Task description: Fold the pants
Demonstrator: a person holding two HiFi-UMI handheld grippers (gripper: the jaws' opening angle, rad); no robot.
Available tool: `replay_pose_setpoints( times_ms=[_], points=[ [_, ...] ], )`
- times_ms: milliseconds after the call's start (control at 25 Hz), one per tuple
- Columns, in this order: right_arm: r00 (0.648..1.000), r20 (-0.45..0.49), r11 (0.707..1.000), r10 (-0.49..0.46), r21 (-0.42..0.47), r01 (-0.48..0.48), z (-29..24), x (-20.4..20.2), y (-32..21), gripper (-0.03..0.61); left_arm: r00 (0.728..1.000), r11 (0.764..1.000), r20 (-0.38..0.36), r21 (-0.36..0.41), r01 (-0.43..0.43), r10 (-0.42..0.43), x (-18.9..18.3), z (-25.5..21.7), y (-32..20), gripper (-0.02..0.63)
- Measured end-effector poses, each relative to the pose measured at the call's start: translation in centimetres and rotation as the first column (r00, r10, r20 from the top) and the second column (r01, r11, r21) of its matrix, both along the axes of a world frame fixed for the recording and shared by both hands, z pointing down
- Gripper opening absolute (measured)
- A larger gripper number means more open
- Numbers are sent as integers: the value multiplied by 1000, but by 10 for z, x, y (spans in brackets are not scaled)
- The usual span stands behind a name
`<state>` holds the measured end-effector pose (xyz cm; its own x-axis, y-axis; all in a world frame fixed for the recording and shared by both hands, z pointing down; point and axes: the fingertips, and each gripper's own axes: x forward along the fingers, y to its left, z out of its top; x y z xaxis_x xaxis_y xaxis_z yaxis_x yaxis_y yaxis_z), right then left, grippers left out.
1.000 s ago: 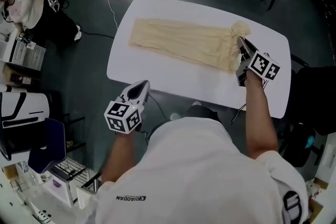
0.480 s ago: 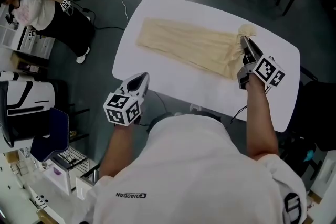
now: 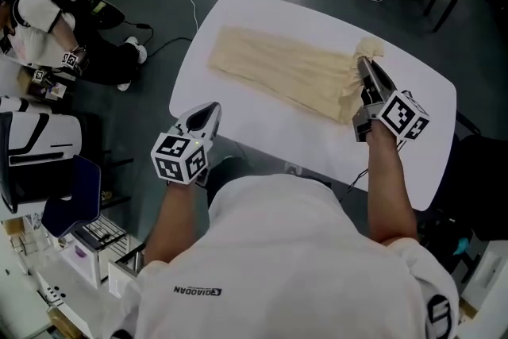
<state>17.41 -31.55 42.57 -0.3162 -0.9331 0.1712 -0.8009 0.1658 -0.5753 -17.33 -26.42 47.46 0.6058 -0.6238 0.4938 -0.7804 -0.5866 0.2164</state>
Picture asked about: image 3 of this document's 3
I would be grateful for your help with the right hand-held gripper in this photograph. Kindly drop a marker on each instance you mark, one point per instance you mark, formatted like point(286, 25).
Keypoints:
point(401, 115)

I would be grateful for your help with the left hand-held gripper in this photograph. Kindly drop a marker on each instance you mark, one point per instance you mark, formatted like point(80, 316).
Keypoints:
point(178, 155)

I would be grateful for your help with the beige pants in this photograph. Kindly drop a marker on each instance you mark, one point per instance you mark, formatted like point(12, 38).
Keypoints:
point(278, 65)

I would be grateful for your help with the person's left forearm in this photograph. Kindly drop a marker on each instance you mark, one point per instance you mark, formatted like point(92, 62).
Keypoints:
point(174, 222)

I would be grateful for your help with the person's right forearm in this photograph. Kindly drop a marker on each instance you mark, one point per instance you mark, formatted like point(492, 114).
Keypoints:
point(387, 186)

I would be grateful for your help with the black chair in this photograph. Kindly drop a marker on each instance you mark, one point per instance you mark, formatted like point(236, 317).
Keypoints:
point(482, 186)

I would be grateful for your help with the dark blue chair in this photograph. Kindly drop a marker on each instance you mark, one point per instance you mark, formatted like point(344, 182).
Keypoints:
point(75, 198)

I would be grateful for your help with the person's white shirt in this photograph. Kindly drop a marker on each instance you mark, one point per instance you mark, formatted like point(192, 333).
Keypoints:
point(278, 258)

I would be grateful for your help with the white and black machine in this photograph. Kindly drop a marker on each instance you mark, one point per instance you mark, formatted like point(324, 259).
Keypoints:
point(35, 143)

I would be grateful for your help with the teal object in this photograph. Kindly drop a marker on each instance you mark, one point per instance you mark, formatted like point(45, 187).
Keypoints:
point(461, 247)

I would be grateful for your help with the white shelf cart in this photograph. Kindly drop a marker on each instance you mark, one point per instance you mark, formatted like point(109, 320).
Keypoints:
point(79, 274)

